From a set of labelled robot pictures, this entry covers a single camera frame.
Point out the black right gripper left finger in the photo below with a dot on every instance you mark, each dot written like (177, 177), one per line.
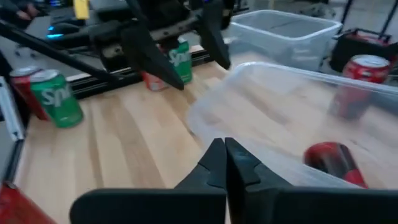
(186, 205)

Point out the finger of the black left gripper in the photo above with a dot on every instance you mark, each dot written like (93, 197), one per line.
(214, 40)
(149, 59)

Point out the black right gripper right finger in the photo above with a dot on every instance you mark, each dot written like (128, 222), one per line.
(280, 205)

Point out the green Sprite can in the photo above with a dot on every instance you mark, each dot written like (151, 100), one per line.
(57, 99)
(184, 62)

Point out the clear plastic bin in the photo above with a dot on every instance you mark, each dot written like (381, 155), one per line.
(264, 102)
(280, 46)

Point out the red soda can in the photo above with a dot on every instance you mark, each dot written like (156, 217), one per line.
(367, 70)
(21, 90)
(152, 82)
(332, 158)

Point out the red Coca-Cola can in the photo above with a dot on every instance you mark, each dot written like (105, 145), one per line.
(15, 208)

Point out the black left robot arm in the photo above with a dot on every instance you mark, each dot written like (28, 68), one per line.
(71, 34)

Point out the yellow object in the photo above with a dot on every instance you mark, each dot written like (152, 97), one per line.
(81, 8)

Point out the person's hand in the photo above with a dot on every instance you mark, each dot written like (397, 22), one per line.
(24, 13)

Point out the red and black cart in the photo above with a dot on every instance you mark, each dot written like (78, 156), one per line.
(357, 46)

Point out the black aluminium table frame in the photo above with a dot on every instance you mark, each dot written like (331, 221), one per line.
(46, 49)

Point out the white metal bracket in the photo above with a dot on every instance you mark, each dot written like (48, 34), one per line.
(11, 118)

